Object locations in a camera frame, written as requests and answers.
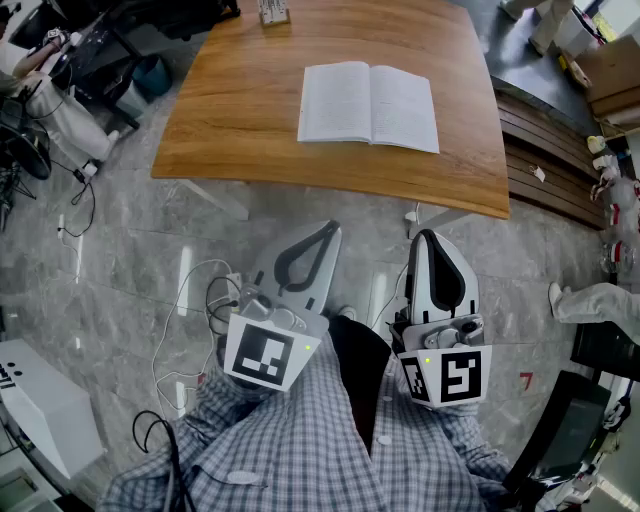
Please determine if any black monitor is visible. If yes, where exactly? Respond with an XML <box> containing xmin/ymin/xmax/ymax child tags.
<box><xmin>569</xmin><ymin>321</ymin><xmax>640</xmax><ymax>382</ymax></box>

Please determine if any cardboard box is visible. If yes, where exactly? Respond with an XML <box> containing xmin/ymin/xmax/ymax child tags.
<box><xmin>574</xmin><ymin>34</ymin><xmax>640</xmax><ymax>121</ymax></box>

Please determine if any teal bin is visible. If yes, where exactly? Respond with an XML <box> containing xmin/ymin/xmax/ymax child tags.
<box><xmin>131</xmin><ymin>54</ymin><xmax>174</xmax><ymax>100</ymax></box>

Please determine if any white book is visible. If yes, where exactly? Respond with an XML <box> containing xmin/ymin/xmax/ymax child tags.
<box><xmin>297</xmin><ymin>60</ymin><xmax>441</xmax><ymax>155</ymax></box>

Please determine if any person's left forearm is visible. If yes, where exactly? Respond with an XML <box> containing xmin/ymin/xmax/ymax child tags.
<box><xmin>99</xmin><ymin>367</ymin><xmax>281</xmax><ymax>512</ymax></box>

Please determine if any checked shirt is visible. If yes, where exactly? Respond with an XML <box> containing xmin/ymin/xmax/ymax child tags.
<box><xmin>97</xmin><ymin>327</ymin><xmax>519</xmax><ymax>512</ymax></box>

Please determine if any dark wooden slatted bench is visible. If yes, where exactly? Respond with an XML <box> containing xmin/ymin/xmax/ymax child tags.
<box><xmin>492</xmin><ymin>88</ymin><xmax>607</xmax><ymax>231</ymax></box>

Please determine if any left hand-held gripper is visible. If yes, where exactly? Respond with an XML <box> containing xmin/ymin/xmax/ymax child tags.
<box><xmin>223</xmin><ymin>220</ymin><xmax>345</xmax><ymax>393</ymax></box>

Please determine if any white cabinet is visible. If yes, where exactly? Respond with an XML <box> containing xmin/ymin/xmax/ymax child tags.
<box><xmin>0</xmin><ymin>338</ymin><xmax>107</xmax><ymax>480</ymax></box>

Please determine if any white table leg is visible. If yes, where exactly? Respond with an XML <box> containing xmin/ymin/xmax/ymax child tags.
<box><xmin>177</xmin><ymin>178</ymin><xmax>250</xmax><ymax>222</ymax></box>
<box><xmin>403</xmin><ymin>200</ymin><xmax>474</xmax><ymax>232</ymax></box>

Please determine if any thin black cable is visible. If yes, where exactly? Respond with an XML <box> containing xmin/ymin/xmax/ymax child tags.
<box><xmin>204</xmin><ymin>276</ymin><xmax>242</xmax><ymax>337</ymax></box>

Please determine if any white cable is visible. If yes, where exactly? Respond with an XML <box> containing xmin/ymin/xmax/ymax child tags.
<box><xmin>151</xmin><ymin>258</ymin><xmax>242</xmax><ymax>412</ymax></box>

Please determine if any black desk frame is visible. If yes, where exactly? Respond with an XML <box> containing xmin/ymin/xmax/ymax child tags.
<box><xmin>9</xmin><ymin>0</ymin><xmax>242</xmax><ymax>132</ymax></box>

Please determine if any person's right forearm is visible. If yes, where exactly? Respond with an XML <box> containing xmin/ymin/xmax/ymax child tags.
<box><xmin>424</xmin><ymin>399</ymin><xmax>516</xmax><ymax>489</ymax></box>

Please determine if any thick black cable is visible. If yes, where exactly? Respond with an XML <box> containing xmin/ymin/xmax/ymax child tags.
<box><xmin>131</xmin><ymin>409</ymin><xmax>197</xmax><ymax>512</ymax></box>

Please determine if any black undershirt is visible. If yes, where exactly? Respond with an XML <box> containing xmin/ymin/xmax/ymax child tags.
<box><xmin>327</xmin><ymin>314</ymin><xmax>392</xmax><ymax>454</ymax></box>

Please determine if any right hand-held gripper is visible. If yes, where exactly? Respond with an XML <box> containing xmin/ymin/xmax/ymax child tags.
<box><xmin>390</xmin><ymin>228</ymin><xmax>494</xmax><ymax>409</ymax></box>

